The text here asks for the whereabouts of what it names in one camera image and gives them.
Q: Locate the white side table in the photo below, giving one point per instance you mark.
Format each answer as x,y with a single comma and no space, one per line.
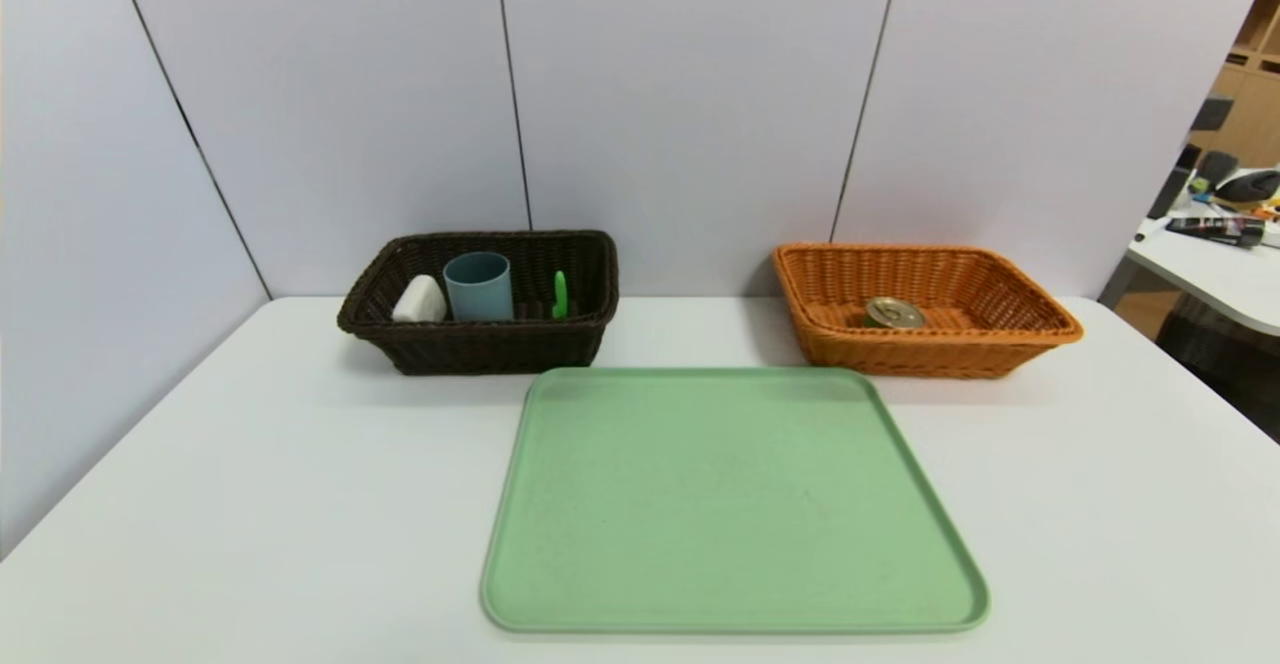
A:
1200,269

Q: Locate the wooden shelf unit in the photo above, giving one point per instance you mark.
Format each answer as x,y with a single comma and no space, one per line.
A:
1255,114

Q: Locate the black tray with tools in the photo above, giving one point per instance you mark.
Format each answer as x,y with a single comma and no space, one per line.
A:
1215,229

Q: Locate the orange wicker basket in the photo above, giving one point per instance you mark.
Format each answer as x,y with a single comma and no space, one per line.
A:
900,354

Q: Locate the dark woven bin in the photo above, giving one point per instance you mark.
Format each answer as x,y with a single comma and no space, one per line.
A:
1210,344

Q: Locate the gold lid food can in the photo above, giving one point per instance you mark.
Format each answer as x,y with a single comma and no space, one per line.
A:
894,312

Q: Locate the dark brown wicker basket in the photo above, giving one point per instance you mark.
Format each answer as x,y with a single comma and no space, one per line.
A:
480,344

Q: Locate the black upright stand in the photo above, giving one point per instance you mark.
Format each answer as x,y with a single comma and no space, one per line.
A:
1172,184

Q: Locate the blue plastic cup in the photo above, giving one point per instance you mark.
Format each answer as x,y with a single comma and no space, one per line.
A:
478,289

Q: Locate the dark grey clutter pile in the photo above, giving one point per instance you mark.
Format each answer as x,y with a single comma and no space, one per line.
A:
1250,186

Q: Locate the light green plastic tray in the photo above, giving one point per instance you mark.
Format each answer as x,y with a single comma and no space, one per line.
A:
730,524

